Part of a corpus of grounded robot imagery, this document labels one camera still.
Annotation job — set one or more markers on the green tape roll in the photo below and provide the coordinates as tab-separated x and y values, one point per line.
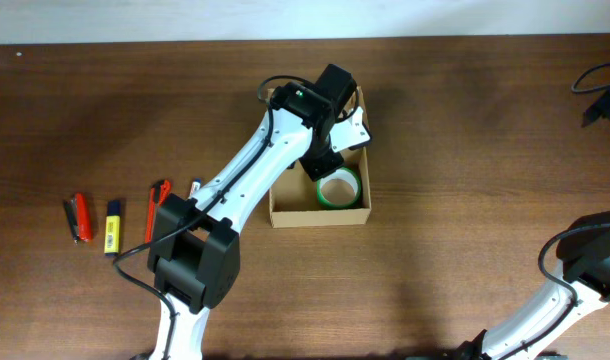
339	190

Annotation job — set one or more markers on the red stapler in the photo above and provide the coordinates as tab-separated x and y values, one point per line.
78	218

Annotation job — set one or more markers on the cardboard box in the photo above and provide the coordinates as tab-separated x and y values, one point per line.
293	202

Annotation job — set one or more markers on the orange utility knife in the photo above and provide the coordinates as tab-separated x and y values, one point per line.
159	191

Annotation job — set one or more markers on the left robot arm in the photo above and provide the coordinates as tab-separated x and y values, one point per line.
194	254

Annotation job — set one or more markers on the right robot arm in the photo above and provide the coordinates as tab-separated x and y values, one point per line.
576	266

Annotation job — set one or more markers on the yellow highlighter marker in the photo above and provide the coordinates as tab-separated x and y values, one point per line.
112	228

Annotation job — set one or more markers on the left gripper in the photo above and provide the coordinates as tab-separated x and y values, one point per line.
321	167

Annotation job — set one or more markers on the blue white marker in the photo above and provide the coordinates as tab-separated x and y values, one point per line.
195	186

